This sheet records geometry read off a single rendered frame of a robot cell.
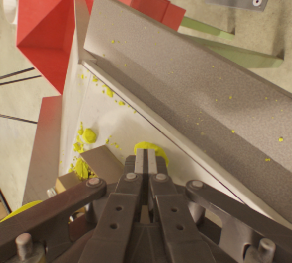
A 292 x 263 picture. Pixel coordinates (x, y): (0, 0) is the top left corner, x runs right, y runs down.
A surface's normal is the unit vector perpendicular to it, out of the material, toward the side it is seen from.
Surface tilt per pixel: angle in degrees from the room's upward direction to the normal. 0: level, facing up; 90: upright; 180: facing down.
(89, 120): 0
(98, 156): 90
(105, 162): 90
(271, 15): 0
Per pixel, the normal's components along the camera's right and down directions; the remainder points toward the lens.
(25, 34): 0.68, 0.58
